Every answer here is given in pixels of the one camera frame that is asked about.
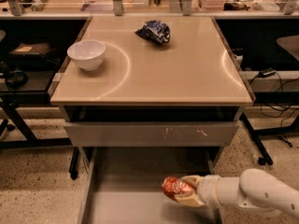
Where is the black power adapter with cable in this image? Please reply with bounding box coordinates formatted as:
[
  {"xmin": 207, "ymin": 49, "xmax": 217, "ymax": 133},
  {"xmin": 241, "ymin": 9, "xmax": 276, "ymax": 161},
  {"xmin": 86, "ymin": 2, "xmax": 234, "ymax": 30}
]
[{"xmin": 249, "ymin": 66, "xmax": 299, "ymax": 123}]

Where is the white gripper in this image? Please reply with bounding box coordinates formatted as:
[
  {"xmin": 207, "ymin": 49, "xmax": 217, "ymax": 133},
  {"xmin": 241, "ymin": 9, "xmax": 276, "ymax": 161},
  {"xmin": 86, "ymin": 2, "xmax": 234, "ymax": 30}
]
[{"xmin": 175, "ymin": 175, "xmax": 221, "ymax": 208}]

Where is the grey drawer cabinet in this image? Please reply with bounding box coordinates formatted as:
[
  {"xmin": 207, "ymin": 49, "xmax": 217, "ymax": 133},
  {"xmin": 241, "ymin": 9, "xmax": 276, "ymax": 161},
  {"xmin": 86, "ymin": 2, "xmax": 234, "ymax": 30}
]
[{"xmin": 50, "ymin": 14, "xmax": 253, "ymax": 224}]

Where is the red coke can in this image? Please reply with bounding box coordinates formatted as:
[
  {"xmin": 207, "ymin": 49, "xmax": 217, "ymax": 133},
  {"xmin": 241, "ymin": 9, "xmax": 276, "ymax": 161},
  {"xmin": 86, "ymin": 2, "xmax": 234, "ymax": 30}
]
[{"xmin": 162, "ymin": 176, "xmax": 194, "ymax": 200}]

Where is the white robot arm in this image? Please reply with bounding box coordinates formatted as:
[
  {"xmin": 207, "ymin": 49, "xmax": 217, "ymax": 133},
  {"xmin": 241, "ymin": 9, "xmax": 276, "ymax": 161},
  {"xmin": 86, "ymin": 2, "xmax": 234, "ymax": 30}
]
[{"xmin": 174, "ymin": 169, "xmax": 299, "ymax": 218}]

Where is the blue crumpled chip bag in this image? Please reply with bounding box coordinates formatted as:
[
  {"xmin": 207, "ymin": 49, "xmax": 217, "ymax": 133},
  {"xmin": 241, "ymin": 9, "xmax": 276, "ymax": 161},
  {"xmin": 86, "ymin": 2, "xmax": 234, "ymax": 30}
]
[{"xmin": 135, "ymin": 20, "xmax": 171, "ymax": 44}]

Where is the white bowl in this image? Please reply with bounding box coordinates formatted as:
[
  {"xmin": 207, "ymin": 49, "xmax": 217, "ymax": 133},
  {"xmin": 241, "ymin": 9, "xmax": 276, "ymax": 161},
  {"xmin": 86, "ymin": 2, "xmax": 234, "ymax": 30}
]
[{"xmin": 67, "ymin": 40, "xmax": 106, "ymax": 71}]

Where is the black bag on shelf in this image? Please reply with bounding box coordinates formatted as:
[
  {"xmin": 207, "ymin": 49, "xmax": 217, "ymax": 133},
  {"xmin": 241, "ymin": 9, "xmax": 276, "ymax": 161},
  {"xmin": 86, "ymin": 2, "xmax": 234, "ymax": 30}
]
[{"xmin": 8, "ymin": 43, "xmax": 52, "ymax": 61}]

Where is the closed grey top drawer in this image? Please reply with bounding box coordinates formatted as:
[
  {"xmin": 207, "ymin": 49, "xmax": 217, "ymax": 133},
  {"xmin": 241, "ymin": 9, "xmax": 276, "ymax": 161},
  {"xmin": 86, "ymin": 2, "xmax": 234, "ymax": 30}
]
[{"xmin": 64, "ymin": 121, "xmax": 238, "ymax": 147}]

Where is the black table leg frame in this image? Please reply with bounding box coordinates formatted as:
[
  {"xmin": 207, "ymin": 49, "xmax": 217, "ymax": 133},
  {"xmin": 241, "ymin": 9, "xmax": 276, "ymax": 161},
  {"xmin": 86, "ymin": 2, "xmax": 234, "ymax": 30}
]
[{"xmin": 240, "ymin": 114, "xmax": 299, "ymax": 165}]

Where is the open grey middle drawer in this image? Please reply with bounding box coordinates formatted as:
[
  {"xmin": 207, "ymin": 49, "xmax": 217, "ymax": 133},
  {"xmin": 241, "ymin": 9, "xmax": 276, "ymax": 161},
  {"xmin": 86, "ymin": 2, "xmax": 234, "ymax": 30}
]
[{"xmin": 77, "ymin": 147, "xmax": 226, "ymax": 224}]

